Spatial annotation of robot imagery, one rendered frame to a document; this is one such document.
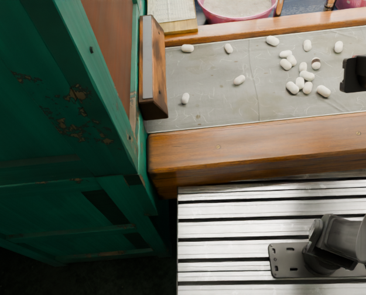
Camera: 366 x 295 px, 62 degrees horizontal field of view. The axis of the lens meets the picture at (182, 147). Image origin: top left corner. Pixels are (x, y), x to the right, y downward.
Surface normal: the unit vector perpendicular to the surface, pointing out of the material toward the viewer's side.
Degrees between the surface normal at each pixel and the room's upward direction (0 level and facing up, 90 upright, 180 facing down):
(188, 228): 0
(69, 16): 90
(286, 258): 0
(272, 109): 0
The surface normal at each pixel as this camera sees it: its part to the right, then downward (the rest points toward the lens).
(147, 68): -0.08, -0.51
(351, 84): 0.00, 0.33
